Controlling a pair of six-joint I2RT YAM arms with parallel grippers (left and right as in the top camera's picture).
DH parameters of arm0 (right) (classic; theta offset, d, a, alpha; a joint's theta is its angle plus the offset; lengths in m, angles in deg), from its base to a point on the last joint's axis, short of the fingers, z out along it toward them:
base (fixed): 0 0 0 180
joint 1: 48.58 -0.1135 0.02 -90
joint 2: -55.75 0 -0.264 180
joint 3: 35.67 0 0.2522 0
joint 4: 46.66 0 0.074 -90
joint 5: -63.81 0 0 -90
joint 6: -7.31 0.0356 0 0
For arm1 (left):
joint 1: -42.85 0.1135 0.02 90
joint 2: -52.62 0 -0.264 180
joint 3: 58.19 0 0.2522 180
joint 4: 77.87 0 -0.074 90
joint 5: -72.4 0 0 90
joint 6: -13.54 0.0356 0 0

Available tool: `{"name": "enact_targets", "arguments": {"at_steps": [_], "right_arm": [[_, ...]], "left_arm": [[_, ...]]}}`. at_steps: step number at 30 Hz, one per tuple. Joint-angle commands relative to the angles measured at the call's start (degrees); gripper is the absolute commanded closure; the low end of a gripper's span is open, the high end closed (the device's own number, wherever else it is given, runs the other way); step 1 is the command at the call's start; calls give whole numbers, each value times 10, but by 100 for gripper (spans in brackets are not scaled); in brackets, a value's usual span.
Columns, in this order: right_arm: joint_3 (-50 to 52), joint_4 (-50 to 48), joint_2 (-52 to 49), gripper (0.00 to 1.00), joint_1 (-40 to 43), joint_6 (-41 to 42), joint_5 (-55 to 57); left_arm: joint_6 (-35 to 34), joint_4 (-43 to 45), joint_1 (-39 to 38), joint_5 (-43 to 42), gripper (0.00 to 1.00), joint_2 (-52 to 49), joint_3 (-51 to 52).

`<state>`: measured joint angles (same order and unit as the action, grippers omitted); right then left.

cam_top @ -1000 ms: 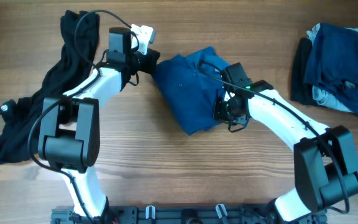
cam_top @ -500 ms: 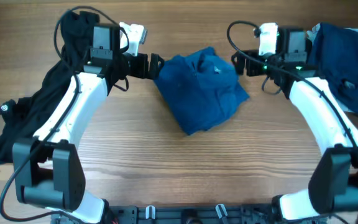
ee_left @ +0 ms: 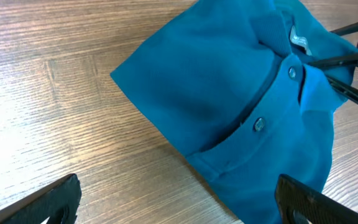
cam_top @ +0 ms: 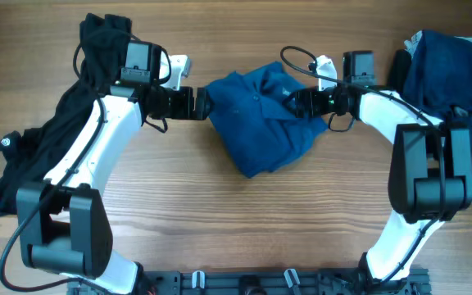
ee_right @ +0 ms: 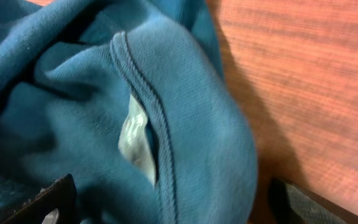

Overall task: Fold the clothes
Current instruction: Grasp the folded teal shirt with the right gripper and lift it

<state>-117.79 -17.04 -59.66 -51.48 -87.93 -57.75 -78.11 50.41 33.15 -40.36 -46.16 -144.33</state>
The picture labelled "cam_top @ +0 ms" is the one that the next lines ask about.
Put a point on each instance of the blue t-shirt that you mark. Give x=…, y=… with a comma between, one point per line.
x=258, y=131

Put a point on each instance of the folded navy blue garment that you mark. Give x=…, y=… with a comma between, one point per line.
x=439, y=81

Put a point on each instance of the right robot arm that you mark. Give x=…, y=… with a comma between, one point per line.
x=430, y=176

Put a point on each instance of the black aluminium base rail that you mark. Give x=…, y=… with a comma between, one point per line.
x=290, y=281

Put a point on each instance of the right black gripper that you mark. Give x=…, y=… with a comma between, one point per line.
x=315, y=110

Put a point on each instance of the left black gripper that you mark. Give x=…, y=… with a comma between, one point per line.
x=183, y=110

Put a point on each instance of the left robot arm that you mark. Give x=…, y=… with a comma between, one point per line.
x=63, y=226

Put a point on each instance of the black t-shirt with logo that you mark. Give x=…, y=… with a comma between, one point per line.
x=30, y=155

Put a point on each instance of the folded black garment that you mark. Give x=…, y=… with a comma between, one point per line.
x=399, y=70

